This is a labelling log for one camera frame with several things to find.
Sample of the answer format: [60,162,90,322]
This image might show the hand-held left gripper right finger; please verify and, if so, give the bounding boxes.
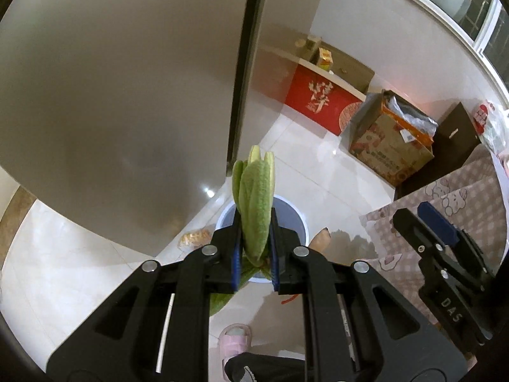
[270,207,468,382]

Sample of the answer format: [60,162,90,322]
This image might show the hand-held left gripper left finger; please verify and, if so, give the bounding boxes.
[45,207,243,382]

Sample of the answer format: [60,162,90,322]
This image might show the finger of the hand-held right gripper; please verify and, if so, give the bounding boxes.
[417,201,494,276]
[393,208,459,272]

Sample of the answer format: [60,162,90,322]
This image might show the grey trash bin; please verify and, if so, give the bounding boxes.
[215,195,310,285]

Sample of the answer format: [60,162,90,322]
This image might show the green vegetable peel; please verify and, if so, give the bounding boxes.
[209,145,277,317]

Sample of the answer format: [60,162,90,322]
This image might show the pink bear print sheet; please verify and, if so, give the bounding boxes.
[359,154,509,327]

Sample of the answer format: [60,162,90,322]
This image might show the brown scrap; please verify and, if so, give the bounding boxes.
[308,228,332,250]

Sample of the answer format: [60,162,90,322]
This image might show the pink slipper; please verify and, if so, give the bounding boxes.
[220,323,254,367]

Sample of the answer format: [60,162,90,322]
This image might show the printed cardboard box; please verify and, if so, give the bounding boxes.
[349,89,439,186]

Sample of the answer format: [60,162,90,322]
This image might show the dark wooden cabinet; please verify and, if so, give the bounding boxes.
[395,102,484,200]

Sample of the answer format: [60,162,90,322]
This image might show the grey plastic bag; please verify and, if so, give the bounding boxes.
[387,95,439,137]

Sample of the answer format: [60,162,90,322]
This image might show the white plastic bag red print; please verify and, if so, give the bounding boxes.
[472,101,509,157]

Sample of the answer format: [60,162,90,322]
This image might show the red gift box white lid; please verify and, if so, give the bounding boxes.
[258,46,366,137]

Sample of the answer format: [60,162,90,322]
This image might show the yellow carton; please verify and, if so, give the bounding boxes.
[316,48,334,71]

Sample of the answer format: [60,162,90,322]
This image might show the grey refrigerator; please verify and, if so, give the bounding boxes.
[0,0,335,256]

